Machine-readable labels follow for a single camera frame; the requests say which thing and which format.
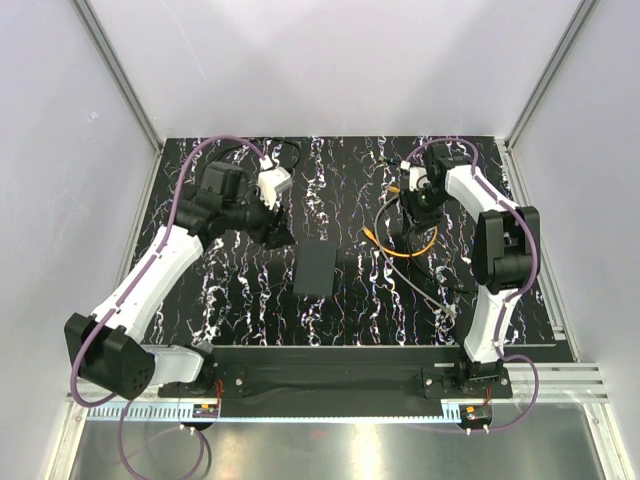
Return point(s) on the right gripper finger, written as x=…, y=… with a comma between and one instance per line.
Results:
x=408, y=227
x=429, y=221

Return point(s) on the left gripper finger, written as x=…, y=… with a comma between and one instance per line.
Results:
x=280, y=206
x=277, y=236

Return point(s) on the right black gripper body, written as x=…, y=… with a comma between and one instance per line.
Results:
x=426, y=199

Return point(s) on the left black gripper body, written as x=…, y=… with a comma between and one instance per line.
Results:
x=251, y=216

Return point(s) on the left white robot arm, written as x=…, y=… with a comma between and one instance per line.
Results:
x=105, y=348

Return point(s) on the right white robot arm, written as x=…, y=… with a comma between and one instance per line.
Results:
x=505, y=256

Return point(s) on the black marble pattern mat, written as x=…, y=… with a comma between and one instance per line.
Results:
x=241, y=294

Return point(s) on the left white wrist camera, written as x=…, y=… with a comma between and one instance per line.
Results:
x=272, y=181

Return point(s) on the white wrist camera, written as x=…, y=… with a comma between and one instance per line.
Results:
x=272, y=181
x=413, y=177

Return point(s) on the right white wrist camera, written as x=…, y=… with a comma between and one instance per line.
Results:
x=413, y=177

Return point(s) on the black cable gold connector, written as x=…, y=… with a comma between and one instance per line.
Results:
x=435, y=266

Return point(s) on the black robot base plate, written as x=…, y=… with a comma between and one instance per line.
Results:
x=368, y=401

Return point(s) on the left aluminium frame post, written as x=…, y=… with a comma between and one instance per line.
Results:
x=109, y=57

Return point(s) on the aluminium frame post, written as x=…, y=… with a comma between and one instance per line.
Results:
x=109, y=57
x=577, y=23

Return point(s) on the white slotted cable duct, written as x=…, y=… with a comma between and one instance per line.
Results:
x=232, y=411

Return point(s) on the aluminium front rail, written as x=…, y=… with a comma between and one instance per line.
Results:
x=519, y=381

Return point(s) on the right aluminium frame post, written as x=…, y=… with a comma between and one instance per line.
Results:
x=577, y=23

